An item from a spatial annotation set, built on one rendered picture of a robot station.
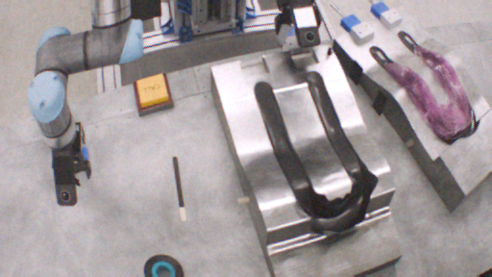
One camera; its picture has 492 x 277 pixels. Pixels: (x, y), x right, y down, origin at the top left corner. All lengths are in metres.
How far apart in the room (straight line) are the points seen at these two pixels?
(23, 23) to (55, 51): 1.73
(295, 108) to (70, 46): 0.50
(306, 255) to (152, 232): 0.31
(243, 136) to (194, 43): 0.98
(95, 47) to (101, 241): 0.43
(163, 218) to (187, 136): 0.19
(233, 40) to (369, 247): 1.17
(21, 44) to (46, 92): 1.71
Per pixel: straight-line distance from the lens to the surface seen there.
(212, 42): 2.20
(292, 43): 1.41
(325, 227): 1.20
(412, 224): 1.32
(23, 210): 1.35
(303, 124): 1.27
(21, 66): 2.60
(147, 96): 1.36
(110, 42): 1.03
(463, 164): 1.30
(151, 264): 1.21
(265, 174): 1.19
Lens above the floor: 1.99
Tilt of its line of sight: 62 degrees down
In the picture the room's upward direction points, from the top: 4 degrees clockwise
